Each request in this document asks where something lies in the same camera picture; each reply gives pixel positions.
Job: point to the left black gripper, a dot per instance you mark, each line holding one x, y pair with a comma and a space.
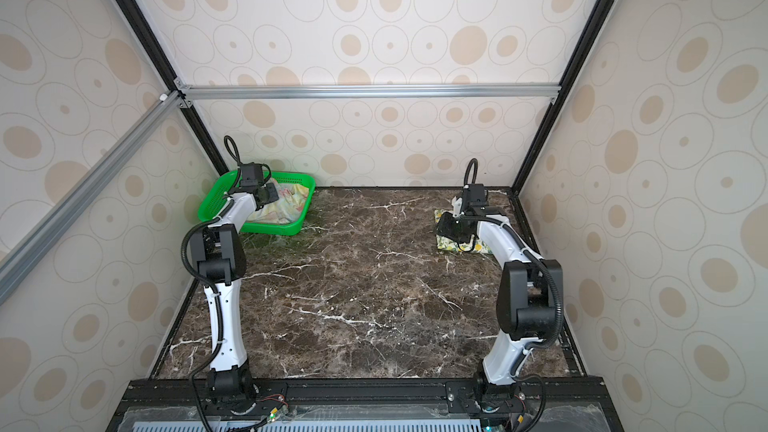
272, 195

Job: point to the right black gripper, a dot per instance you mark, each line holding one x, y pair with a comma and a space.
446, 228

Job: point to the lemon print skirt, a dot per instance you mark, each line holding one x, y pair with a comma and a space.
462, 245

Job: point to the pastel floral skirt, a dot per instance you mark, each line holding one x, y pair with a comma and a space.
287, 209

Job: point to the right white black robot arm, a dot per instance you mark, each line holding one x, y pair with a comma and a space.
529, 304

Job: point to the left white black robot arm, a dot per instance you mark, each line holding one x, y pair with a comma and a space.
213, 254

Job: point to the green plastic basket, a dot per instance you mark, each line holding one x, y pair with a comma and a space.
216, 198

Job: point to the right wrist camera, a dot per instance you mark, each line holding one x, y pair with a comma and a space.
457, 204

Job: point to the back aluminium rail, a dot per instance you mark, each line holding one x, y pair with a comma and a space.
381, 91

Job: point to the aluminium rail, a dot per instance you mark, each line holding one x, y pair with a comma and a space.
381, 91
23, 259

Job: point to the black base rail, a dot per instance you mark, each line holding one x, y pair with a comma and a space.
419, 404

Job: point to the left black frame post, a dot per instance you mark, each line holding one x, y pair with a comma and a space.
137, 21

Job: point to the black frame post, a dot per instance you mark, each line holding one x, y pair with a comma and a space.
594, 24
137, 21

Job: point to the left aluminium rail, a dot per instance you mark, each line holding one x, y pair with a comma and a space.
23, 259

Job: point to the right black frame post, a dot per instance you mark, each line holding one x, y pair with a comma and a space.
594, 24

